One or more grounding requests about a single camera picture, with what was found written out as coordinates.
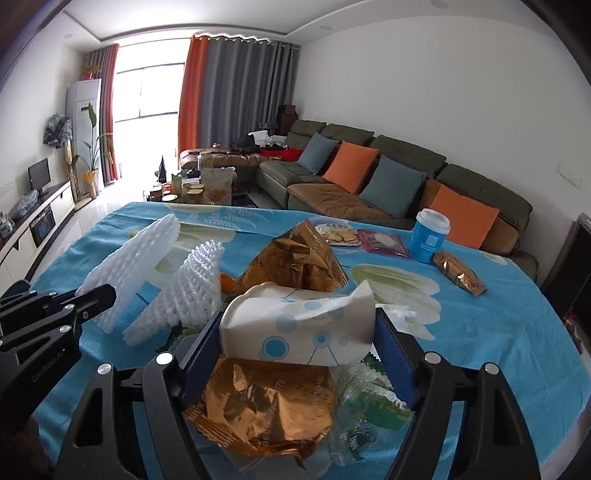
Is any white foam fruit net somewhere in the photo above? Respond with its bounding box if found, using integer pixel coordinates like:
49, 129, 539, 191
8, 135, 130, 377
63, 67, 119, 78
76, 214, 180, 334

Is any green clear plastic wrapper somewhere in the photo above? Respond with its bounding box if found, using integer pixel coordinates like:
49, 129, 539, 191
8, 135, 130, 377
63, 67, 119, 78
322, 352, 413, 466

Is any gold foil wrapper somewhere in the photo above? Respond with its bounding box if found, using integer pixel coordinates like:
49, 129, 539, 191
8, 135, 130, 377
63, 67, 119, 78
183, 356, 337, 460

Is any white blue paper cup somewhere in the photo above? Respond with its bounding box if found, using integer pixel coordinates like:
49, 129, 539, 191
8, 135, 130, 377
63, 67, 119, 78
219, 281, 376, 367

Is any gold snack bag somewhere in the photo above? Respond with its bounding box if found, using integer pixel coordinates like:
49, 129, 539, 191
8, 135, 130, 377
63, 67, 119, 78
225, 220, 349, 296

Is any orange peel piece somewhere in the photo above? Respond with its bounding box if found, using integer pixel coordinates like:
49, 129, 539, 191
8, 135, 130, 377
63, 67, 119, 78
219, 273, 235, 295

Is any white tissue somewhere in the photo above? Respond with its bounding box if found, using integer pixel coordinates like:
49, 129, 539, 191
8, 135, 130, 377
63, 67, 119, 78
377, 304, 436, 341

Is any white black tv cabinet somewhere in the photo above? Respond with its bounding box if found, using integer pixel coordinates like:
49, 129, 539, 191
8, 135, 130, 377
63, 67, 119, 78
0, 182, 75, 292

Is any tall green potted plant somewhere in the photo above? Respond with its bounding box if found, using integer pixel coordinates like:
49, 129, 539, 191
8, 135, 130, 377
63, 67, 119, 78
74, 102, 113, 200

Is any small black monitor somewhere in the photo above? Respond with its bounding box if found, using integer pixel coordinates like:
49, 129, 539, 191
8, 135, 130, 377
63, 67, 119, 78
28, 158, 51, 195

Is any blue floral tablecloth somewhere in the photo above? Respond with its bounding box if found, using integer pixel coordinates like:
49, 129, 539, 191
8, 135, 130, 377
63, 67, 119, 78
34, 202, 590, 462

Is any cluttered coffee table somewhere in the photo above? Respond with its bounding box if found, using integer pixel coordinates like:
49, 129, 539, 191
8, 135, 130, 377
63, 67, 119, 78
143, 149, 264, 207

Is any small gold snack packet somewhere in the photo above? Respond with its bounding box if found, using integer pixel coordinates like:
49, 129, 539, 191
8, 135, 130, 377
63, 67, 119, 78
433, 250, 487, 297

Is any white standing air conditioner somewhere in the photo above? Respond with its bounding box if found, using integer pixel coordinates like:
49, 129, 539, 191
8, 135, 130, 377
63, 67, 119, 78
66, 79, 101, 193

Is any orange cushion near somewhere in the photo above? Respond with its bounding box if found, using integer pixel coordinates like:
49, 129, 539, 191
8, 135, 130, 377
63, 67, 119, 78
430, 186, 500, 249

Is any orange cushion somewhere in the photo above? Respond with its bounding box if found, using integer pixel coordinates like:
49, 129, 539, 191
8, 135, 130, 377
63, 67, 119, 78
430, 186, 500, 249
322, 142, 379, 194

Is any blue cup with lid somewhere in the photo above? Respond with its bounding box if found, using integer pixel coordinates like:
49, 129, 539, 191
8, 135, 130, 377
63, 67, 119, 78
408, 208, 451, 263

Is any pink snack packet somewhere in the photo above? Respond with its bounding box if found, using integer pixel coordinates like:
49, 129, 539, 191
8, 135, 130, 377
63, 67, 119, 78
358, 229, 410, 258

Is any curtain left of window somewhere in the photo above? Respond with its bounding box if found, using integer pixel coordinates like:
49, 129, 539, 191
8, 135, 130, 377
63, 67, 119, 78
81, 44, 119, 185

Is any grey orange curtain right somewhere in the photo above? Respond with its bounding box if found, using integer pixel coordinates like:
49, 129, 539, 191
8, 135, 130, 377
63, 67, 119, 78
177, 35, 301, 152

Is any cracker packet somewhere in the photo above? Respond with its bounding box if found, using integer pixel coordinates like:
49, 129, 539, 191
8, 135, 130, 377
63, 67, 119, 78
315, 223, 362, 247

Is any teal cushion near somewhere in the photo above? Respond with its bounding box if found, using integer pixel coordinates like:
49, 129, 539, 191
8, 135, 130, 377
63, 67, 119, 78
359, 155, 427, 218

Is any teal cushion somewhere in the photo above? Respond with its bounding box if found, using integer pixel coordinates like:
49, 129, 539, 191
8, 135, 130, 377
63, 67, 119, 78
297, 133, 339, 174
359, 155, 427, 218

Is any green brown sectional sofa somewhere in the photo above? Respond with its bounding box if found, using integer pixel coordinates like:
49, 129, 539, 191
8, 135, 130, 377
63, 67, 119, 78
179, 120, 539, 279

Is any teal cushion far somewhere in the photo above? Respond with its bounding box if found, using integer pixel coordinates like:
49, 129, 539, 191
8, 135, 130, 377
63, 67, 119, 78
297, 133, 339, 174

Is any orange cushion far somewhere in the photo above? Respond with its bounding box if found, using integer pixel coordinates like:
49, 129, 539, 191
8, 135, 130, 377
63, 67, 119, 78
322, 142, 379, 194

